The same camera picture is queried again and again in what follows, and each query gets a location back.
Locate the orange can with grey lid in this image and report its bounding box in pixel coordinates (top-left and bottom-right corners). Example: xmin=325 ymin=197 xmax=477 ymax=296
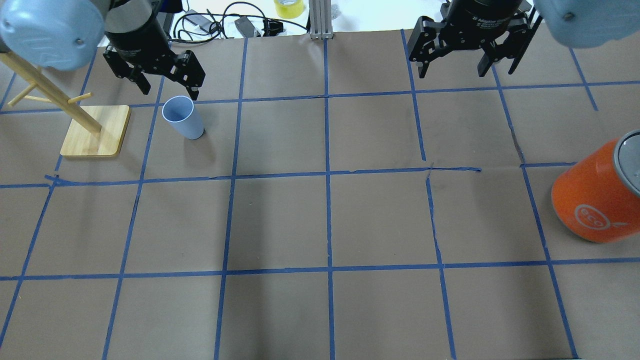
xmin=551 ymin=129 xmax=640 ymax=244

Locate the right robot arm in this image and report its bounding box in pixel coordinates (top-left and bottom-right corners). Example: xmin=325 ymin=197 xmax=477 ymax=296
xmin=407 ymin=0 xmax=640 ymax=78

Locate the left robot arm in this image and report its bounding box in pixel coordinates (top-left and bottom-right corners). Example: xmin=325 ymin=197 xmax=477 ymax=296
xmin=1 ymin=0 xmax=206 ymax=100

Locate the yellow tape roll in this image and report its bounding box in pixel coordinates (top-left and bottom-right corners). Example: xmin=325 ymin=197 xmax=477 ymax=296
xmin=273 ymin=0 xmax=305 ymax=19

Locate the light blue plastic cup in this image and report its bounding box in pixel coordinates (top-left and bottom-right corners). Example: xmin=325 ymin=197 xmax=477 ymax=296
xmin=161 ymin=95 xmax=205 ymax=140

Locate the wooden mug tree stand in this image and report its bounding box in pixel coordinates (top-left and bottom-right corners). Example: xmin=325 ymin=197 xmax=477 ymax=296
xmin=1 ymin=52 xmax=131 ymax=158

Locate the aluminium frame post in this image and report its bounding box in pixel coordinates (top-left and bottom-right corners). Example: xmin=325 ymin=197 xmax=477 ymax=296
xmin=308 ymin=0 xmax=334 ymax=40

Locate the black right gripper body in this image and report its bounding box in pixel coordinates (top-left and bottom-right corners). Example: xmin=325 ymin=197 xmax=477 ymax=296
xmin=442 ymin=0 xmax=522 ymax=50

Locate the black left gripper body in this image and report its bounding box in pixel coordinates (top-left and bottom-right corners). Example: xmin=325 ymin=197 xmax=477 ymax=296
xmin=104 ymin=0 xmax=176 ymax=75

